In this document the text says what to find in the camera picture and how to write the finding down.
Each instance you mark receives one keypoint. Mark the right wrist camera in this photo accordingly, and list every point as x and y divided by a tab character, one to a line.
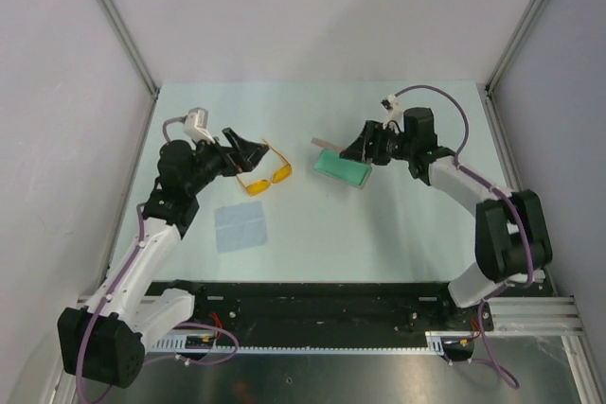
394	112

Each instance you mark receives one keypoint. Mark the right aluminium frame post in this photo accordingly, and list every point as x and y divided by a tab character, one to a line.
521	33

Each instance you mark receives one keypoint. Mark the aluminium frame post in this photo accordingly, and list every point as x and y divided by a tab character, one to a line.
126	40
521	33

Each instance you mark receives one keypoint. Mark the blue cleaning cloth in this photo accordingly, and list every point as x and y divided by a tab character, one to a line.
240	227

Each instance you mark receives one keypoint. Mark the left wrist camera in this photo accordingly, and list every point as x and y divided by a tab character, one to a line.
195	126

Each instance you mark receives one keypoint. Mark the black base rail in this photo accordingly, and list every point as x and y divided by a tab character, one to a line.
329	315

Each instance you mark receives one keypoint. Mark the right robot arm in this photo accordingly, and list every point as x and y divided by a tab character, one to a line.
511	239

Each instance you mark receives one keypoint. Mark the orange sunglasses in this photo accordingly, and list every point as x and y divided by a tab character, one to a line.
280	174

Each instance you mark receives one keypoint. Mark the left aluminium frame post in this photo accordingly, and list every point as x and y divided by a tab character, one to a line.
126	40

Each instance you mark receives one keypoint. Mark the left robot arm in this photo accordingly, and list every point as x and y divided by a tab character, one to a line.
108	338

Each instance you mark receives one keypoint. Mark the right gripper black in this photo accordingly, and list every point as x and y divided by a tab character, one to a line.
362	148

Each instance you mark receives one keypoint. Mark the grey glasses case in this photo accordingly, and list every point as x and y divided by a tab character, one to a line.
329	163

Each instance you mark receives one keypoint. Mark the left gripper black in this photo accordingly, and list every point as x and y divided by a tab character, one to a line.
251	153

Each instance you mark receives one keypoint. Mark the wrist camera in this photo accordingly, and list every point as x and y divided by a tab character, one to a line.
394	112
195	126

